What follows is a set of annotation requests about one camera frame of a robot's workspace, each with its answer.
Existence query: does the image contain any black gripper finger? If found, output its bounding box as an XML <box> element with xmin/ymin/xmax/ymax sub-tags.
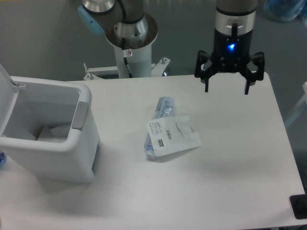
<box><xmin>194</xmin><ymin>50</ymin><xmax>217</xmax><ymax>92</ymax></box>
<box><xmin>245</xmin><ymin>52</ymin><xmax>265</xmax><ymax>94</ymax></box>

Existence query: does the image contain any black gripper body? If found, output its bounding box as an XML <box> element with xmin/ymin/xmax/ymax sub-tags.
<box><xmin>212</xmin><ymin>29</ymin><xmax>252</xmax><ymax>73</ymax></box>

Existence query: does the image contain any crushed clear plastic bottle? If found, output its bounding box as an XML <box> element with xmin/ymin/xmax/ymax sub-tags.
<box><xmin>144</xmin><ymin>96</ymin><xmax>175</xmax><ymax>159</ymax></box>

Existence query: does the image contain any white plastic packaging bag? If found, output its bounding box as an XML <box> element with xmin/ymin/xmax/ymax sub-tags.
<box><xmin>144</xmin><ymin>115</ymin><xmax>202</xmax><ymax>158</ymax></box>

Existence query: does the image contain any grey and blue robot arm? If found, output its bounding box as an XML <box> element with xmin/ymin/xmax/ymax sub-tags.
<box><xmin>78</xmin><ymin>0</ymin><xmax>265</xmax><ymax>92</ymax></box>

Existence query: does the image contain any white open trash can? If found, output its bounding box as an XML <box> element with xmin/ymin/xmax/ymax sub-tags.
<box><xmin>0</xmin><ymin>68</ymin><xmax>100</xmax><ymax>183</ymax></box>

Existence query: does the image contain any blue plastic bag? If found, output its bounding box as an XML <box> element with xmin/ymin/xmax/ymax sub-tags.
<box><xmin>262</xmin><ymin>0</ymin><xmax>307</xmax><ymax>23</ymax></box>

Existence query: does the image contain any black device at table edge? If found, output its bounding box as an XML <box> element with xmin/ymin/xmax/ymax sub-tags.
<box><xmin>290</xmin><ymin>194</ymin><xmax>307</xmax><ymax>219</ymax></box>

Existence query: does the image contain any blue bottle cap at left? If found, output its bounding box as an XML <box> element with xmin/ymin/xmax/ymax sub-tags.
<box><xmin>0</xmin><ymin>151</ymin><xmax>7</xmax><ymax>167</ymax></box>

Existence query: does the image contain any white metal base frame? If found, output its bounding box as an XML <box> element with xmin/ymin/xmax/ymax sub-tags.
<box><xmin>83</xmin><ymin>57</ymin><xmax>171</xmax><ymax>81</ymax></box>

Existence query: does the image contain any white frame at right edge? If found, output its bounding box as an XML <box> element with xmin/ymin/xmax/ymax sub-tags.
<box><xmin>284</xmin><ymin>82</ymin><xmax>307</xmax><ymax>129</ymax></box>

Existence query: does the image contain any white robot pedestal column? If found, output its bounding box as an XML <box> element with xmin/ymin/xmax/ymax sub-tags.
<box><xmin>114</xmin><ymin>45</ymin><xmax>152</xmax><ymax>79</ymax></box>

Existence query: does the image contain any black cable on pedestal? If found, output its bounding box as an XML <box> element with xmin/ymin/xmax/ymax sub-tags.
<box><xmin>121</xmin><ymin>37</ymin><xmax>133</xmax><ymax>79</ymax></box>

